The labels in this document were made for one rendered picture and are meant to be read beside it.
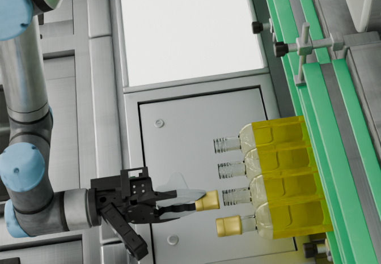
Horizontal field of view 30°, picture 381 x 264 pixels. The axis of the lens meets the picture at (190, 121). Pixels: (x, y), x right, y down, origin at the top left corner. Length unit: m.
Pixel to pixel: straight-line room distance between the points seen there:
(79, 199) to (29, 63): 0.26
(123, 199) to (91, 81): 0.45
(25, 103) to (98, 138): 0.33
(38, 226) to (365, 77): 0.64
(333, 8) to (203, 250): 0.56
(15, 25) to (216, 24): 0.83
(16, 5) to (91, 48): 0.78
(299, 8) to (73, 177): 0.61
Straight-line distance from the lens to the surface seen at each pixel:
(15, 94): 1.28
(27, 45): 1.21
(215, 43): 1.69
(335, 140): 1.23
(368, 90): 1.27
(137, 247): 1.27
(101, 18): 1.79
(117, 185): 1.33
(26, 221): 1.32
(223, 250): 1.41
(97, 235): 1.48
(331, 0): 1.54
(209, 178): 1.49
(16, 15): 0.98
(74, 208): 1.31
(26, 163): 1.23
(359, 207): 1.17
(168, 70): 1.65
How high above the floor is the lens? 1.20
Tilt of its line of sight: 1 degrees down
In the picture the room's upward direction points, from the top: 98 degrees counter-clockwise
